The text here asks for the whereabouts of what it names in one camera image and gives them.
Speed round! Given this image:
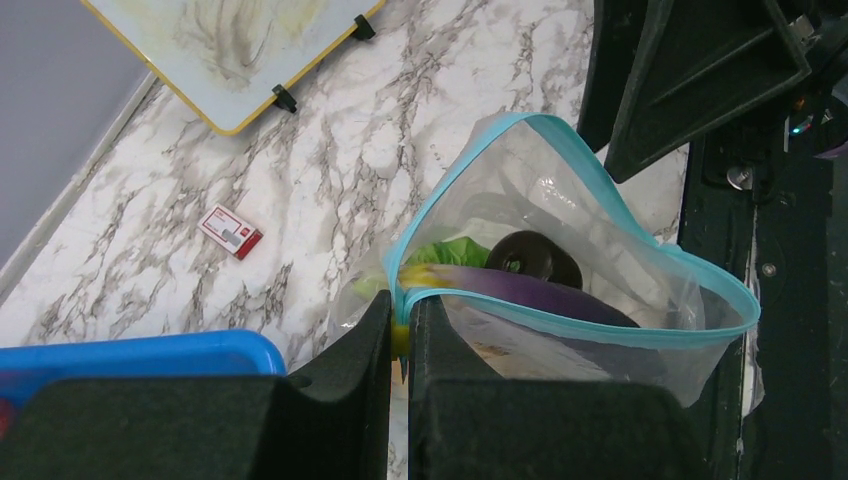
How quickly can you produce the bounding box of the blue plastic bin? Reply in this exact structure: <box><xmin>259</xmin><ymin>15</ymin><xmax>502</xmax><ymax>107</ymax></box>
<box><xmin>1</xmin><ymin>330</ymin><xmax>287</xmax><ymax>410</ymax></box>

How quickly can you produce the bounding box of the clear zip top bag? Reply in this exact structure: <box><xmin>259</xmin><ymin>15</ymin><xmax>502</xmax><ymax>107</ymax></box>
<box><xmin>328</xmin><ymin>113</ymin><xmax>761</xmax><ymax>406</ymax></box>

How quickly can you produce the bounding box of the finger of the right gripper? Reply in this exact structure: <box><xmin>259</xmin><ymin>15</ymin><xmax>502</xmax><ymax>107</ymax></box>
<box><xmin>577</xmin><ymin>0</ymin><xmax>650</xmax><ymax>152</ymax></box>

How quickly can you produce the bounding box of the green toy lettuce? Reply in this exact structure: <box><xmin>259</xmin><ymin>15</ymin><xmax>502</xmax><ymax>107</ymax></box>
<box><xmin>352</xmin><ymin>236</ymin><xmax>491</xmax><ymax>300</ymax></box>

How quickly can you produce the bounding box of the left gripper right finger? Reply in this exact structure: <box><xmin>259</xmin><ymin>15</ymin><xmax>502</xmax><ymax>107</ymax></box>
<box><xmin>408</xmin><ymin>298</ymin><xmax>710</xmax><ymax>479</ymax></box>

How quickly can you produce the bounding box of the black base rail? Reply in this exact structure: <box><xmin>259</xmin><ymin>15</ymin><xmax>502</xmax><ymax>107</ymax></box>
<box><xmin>679</xmin><ymin>141</ymin><xmax>847</xmax><ymax>479</ymax></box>

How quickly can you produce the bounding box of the dark purple toy eggplant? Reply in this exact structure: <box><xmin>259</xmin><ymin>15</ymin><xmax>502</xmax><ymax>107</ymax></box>
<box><xmin>398</xmin><ymin>263</ymin><xmax>638</xmax><ymax>328</ymax></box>

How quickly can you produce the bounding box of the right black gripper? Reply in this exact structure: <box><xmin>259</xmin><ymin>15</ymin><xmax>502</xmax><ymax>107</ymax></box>
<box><xmin>605</xmin><ymin>1</ymin><xmax>847</xmax><ymax>183</ymax></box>

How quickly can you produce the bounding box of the small red white box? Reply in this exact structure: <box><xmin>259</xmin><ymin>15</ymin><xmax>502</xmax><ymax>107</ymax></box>
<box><xmin>197</xmin><ymin>203</ymin><xmax>264</xmax><ymax>261</ymax></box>

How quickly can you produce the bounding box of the small whiteboard with wooden frame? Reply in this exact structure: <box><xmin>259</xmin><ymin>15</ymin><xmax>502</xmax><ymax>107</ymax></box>
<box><xmin>84</xmin><ymin>0</ymin><xmax>384</xmax><ymax>135</ymax></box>

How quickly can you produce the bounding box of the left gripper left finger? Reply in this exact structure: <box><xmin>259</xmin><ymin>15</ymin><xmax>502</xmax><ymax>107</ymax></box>
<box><xmin>1</xmin><ymin>292</ymin><xmax>391</xmax><ymax>479</ymax></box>

